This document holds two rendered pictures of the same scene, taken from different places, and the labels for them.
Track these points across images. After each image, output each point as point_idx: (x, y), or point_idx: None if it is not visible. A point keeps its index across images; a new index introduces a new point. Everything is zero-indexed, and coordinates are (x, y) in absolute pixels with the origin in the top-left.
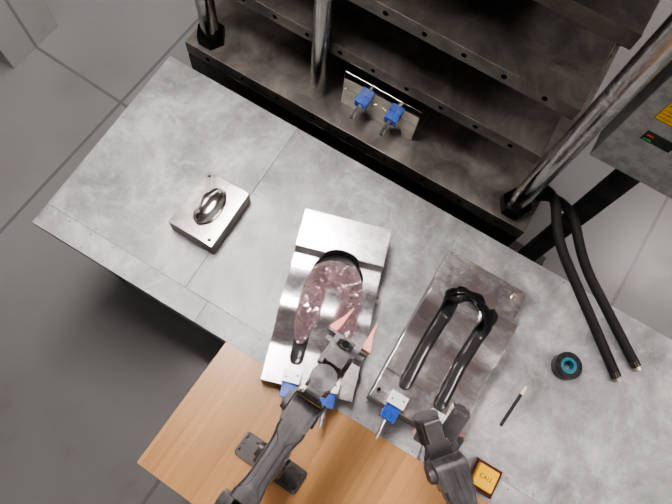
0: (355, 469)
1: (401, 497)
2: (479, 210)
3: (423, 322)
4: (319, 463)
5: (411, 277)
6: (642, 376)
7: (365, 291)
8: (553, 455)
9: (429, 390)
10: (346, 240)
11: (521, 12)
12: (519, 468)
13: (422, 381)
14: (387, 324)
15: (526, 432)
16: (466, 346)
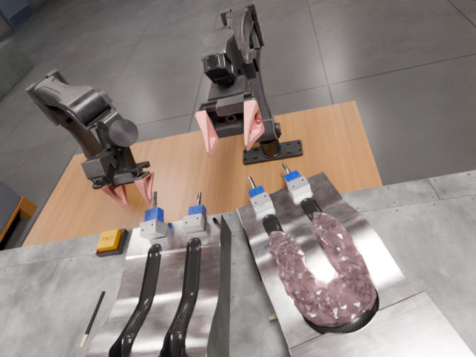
0: (212, 188)
1: (171, 195)
2: None
3: (200, 312)
4: (239, 174)
5: None
6: None
7: (291, 307)
8: (53, 299)
9: (168, 254)
10: (367, 351)
11: None
12: (83, 270)
13: (178, 257)
14: (250, 309)
15: (78, 302)
16: (142, 320)
